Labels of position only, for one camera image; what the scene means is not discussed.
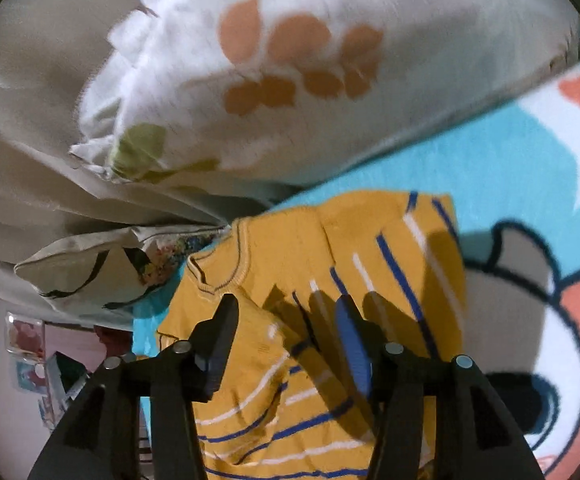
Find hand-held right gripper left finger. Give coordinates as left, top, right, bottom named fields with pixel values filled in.
left=28, top=293, right=239, bottom=480

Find cream pillow with black print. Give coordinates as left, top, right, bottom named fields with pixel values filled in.
left=14, top=224, right=231, bottom=317

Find wall pictures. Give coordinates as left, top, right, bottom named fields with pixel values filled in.
left=4, top=311, right=90, bottom=433

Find yellow striped sweater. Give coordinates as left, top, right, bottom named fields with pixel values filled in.
left=156, top=190, right=468, bottom=480

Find white pillow with orange leaves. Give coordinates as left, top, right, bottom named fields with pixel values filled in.
left=70, top=0, right=580, bottom=188

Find beige curtain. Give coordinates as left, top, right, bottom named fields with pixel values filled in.
left=0, top=0, right=271, bottom=321

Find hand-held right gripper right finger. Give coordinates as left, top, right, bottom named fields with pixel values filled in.
left=334, top=294, right=546, bottom=480

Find turquoise cartoon printed blanket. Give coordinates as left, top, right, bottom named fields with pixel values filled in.
left=130, top=57, right=580, bottom=480

